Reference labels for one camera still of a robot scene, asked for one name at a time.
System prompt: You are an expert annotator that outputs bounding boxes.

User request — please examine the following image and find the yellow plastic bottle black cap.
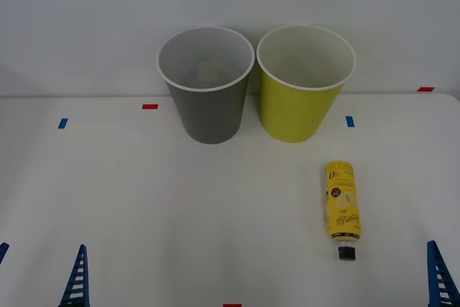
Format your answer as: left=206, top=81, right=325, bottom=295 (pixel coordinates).
left=320, top=160, right=362, bottom=262

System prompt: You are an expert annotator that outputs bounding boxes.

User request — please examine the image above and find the yellow-green plastic waste bin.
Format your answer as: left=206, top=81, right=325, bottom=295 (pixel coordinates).
left=255, top=24, right=357, bottom=144

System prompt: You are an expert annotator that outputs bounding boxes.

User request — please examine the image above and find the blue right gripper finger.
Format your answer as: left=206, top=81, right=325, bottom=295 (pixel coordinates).
left=426, top=240, right=460, bottom=307

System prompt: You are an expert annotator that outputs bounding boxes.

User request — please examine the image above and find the grey plastic waste bin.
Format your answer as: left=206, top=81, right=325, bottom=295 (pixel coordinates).
left=156, top=25, right=257, bottom=145

